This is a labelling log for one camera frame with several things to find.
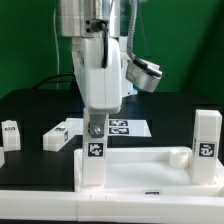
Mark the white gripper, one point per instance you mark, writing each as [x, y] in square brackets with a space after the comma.
[100, 87]

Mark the white desk tabletop tray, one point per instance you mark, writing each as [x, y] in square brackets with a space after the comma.
[150, 170]

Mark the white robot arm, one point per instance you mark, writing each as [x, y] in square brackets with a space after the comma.
[94, 27]

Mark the white marker sheet with tags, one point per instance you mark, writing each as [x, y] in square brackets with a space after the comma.
[117, 127]

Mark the white left fence piece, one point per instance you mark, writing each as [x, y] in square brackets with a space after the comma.
[2, 157]

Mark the white front fence bar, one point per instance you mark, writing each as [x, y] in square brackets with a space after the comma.
[71, 206]

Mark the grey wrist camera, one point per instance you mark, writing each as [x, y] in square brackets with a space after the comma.
[143, 74]

